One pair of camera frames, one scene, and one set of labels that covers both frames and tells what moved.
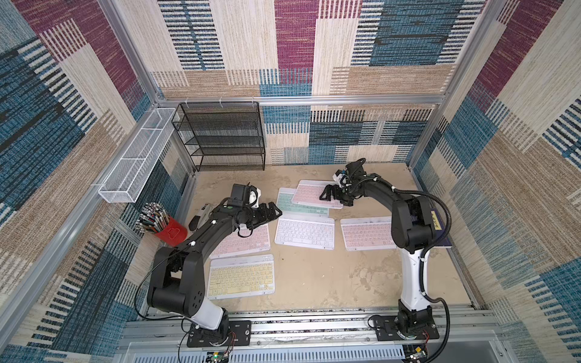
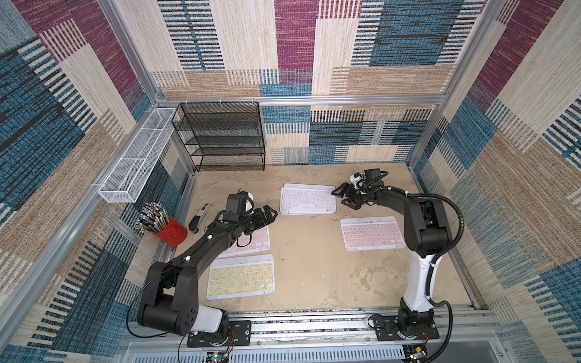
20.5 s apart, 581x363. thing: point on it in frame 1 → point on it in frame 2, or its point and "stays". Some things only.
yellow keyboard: x=241 y=276 stays
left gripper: x=265 y=215 stays
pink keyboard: x=363 y=234 stays
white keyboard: x=313 y=233 → x=304 y=199
